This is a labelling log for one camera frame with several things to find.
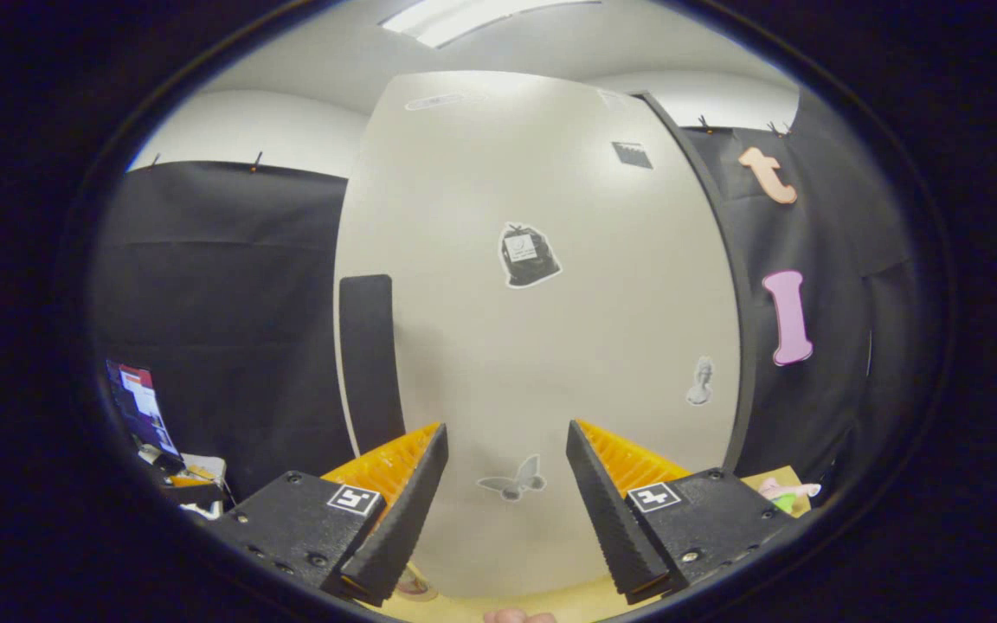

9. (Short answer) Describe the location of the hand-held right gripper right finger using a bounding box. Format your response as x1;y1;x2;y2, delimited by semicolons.
565;420;798;607

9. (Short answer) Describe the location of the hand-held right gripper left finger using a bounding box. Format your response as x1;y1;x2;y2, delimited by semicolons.
204;421;450;608

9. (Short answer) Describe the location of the black door handle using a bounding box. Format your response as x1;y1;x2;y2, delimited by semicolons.
338;274;407;458

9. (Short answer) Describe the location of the beige cabinet door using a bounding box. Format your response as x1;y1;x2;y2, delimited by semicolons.
332;69;742;600

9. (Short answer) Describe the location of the white yellow object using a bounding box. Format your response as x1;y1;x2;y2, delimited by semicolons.
139;446;228;520

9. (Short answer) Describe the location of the laptop screen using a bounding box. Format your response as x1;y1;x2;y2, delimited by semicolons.
105;359;181;459

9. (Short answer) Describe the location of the pink green plush toy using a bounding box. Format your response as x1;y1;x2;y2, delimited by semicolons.
756;478;822;513

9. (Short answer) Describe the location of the black backdrop cloth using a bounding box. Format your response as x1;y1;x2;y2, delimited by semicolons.
87;87;915;511

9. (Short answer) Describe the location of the long ceiling light panel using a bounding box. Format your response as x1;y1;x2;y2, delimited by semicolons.
380;0;603;48

